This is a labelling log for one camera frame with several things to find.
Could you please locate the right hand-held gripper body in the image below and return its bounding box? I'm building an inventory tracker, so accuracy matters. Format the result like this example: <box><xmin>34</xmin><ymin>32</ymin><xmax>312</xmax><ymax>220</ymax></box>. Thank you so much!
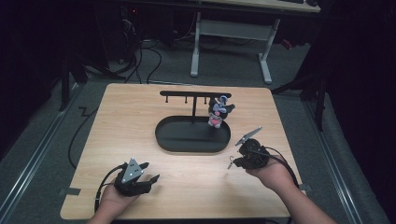
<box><xmin>233</xmin><ymin>125</ymin><xmax>271</xmax><ymax>171</ymax></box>

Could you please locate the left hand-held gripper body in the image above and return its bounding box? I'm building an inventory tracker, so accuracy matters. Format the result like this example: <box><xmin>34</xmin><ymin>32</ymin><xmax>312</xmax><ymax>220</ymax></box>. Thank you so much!
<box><xmin>113</xmin><ymin>158</ymin><xmax>154</xmax><ymax>198</ymax></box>

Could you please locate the black key rack with tray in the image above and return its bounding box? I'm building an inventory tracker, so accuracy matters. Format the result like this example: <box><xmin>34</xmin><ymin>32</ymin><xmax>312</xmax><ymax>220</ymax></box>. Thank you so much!
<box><xmin>154</xmin><ymin>90</ymin><xmax>233</xmax><ymax>154</ymax></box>

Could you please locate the black and white plush keychain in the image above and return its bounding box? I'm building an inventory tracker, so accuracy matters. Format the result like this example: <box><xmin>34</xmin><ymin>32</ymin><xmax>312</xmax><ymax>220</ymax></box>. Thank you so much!
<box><xmin>207</xmin><ymin>94</ymin><xmax>236</xmax><ymax>129</ymax></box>

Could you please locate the person's left hand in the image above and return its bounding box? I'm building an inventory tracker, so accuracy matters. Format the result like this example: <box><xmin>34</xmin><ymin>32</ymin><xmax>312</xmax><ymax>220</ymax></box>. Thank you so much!
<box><xmin>98</xmin><ymin>183</ymin><xmax>142</xmax><ymax>217</ymax></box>

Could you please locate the person's right hand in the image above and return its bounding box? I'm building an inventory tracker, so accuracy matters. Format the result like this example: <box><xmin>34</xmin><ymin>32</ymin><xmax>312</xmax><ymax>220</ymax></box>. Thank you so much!
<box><xmin>245</xmin><ymin>154</ymin><xmax>297</xmax><ymax>191</ymax></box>

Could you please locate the black metal stand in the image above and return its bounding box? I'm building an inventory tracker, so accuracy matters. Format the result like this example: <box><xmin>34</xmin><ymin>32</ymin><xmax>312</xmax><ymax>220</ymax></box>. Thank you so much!
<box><xmin>58</xmin><ymin>52</ymin><xmax>90</xmax><ymax>112</ymax></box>
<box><xmin>270</xmin><ymin>59</ymin><xmax>330</xmax><ymax>133</ymax></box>

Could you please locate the dark computer tower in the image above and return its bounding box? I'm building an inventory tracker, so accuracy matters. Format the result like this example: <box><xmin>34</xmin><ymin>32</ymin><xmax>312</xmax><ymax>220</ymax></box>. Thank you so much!
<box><xmin>120</xmin><ymin>5</ymin><xmax>143</xmax><ymax>64</ymax></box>

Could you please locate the left hand-held gripper black cable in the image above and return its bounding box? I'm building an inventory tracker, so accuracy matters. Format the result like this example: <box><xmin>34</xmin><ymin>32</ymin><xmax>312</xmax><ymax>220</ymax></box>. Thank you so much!
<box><xmin>93</xmin><ymin>162</ymin><xmax>129</xmax><ymax>213</ymax></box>

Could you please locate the hand-held gripper black cable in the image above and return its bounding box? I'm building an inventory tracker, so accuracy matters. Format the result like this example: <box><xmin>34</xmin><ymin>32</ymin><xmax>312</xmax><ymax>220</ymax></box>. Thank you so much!
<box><xmin>93</xmin><ymin>162</ymin><xmax>129</xmax><ymax>213</ymax></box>
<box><xmin>247</xmin><ymin>146</ymin><xmax>301</xmax><ymax>189</ymax></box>

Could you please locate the right hand-held gripper black cable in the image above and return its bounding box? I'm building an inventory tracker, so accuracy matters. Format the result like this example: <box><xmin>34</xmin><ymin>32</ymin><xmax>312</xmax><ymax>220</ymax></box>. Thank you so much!
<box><xmin>247</xmin><ymin>146</ymin><xmax>301</xmax><ymax>189</ymax></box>

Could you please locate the black floor cable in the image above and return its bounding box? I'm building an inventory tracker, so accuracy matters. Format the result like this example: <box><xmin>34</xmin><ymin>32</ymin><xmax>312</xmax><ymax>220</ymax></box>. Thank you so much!
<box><xmin>67</xmin><ymin>105</ymin><xmax>101</xmax><ymax>171</ymax></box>

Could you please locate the metal floor rail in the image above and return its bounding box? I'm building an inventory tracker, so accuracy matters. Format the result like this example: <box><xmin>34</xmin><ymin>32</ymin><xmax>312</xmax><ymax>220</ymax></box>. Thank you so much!
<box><xmin>302</xmin><ymin>101</ymin><xmax>364</xmax><ymax>224</ymax></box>
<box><xmin>0</xmin><ymin>83</ymin><xmax>80</xmax><ymax>217</ymax></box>

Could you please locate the bundle of black cables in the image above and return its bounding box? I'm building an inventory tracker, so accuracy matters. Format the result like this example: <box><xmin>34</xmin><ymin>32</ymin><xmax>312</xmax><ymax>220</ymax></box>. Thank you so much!
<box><xmin>108</xmin><ymin>18</ymin><xmax>163</xmax><ymax>85</ymax></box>

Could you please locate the white desk frame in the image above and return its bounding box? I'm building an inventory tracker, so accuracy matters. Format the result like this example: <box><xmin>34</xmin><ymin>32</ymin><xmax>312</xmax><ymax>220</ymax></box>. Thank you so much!
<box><xmin>190</xmin><ymin>0</ymin><xmax>321</xmax><ymax>85</ymax></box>

